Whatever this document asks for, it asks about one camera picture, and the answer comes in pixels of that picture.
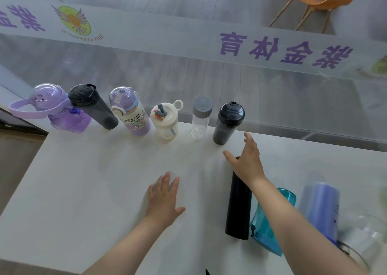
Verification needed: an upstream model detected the dark grey flip-top bottle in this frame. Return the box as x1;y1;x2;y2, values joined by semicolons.
68;83;119;130

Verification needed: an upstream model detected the teal plastic bottle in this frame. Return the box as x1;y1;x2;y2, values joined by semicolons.
249;188;297;256

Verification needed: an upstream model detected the tall black thermos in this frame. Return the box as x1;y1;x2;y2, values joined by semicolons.
225;156;252;241

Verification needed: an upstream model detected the purple-lid printed white bottle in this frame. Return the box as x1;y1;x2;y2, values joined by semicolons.
109;86;151;136

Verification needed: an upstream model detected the clear cup with cream lid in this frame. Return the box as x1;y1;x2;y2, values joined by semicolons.
150;100;184;141

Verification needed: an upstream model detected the purple bear-shaped kids bottle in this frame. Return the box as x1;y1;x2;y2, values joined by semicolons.
8;83;92;133

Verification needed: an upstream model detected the clear bottle with beige lid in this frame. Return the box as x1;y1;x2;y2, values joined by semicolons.
337;205;387;272

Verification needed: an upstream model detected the person's left hand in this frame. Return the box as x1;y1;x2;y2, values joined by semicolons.
145;171;186;227

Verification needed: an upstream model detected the lavender bottle with white lid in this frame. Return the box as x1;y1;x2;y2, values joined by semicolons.
298;181;341;245

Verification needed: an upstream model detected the person's left forearm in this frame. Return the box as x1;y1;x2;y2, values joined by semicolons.
81;216;173;275

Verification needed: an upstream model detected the person's right forearm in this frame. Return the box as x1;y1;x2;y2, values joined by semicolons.
249;176;368;275

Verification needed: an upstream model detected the person's right hand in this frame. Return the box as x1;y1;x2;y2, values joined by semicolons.
223;132;266;188

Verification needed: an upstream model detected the black bottle with strap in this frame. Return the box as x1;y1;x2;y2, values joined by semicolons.
212;100;246;145

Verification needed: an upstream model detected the clear bottle with grey cap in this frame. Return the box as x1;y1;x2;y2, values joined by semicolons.
191;95;213;140

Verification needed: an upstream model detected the white table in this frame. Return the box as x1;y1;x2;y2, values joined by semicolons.
0;120;387;275

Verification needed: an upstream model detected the frosted band with purple print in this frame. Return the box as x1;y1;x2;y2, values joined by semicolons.
0;0;387;82

